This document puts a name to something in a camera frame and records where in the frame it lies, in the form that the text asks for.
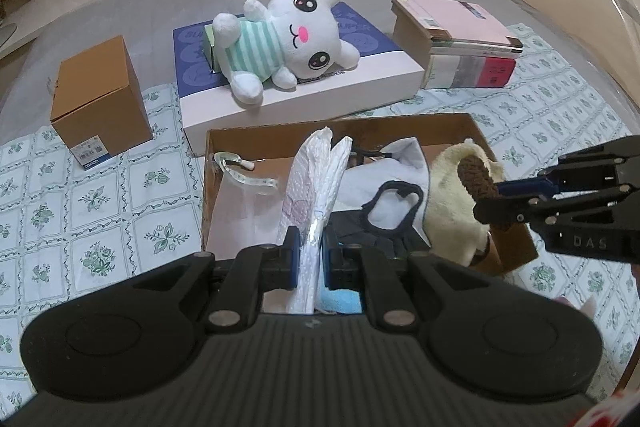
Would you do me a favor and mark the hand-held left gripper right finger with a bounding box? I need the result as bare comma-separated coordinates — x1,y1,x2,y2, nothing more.
322,228,497,332

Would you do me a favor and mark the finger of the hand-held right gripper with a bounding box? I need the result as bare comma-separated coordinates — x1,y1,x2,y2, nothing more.
473,184,632,230
497,137,640,202

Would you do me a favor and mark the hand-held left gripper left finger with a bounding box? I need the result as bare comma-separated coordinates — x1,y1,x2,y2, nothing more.
131,226,302,334

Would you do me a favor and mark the brown knitted piece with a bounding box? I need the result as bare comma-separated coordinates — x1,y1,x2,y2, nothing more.
457,155,502,208

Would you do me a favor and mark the pale yellow towel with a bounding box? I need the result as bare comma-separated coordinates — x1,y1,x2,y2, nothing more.
424,141,507,269

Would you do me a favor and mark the white dotted packet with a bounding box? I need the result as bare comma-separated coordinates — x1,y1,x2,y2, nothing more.
281,127,354,316

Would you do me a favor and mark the black fabric loop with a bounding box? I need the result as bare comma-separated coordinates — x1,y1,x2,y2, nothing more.
360,180,425,236

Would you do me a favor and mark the cardboard tray box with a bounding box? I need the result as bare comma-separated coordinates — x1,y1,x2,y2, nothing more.
201,113,540,280

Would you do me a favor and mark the pale measuring tape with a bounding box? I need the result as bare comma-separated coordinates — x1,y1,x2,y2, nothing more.
213,151,282,198

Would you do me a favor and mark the white cloth bag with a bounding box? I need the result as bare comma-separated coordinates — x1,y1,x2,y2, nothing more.
344,137,432,230

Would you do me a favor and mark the thick red grey spine book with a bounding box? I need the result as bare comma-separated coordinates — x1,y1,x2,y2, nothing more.
421,52,517,90

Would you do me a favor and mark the thin white book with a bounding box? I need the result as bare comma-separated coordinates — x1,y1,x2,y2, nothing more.
430,38,522,58

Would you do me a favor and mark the red white patterned clothing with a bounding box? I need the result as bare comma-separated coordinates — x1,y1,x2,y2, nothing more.
575,384,640,427

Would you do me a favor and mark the blue and white flat box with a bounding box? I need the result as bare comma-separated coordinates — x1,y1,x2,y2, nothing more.
172,1,425,158

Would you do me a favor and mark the pink cover book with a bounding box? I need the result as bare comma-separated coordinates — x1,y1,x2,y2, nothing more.
389,0,524,58

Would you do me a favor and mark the green floral printed tablecloth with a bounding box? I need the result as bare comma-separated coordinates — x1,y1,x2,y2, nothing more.
0,22,640,408

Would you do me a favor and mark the white plush rabbit toy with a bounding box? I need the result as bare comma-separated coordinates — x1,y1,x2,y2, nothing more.
204,0,361,108

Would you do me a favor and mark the small brown cardboard box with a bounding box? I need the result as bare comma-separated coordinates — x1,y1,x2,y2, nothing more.
50,35,155,170

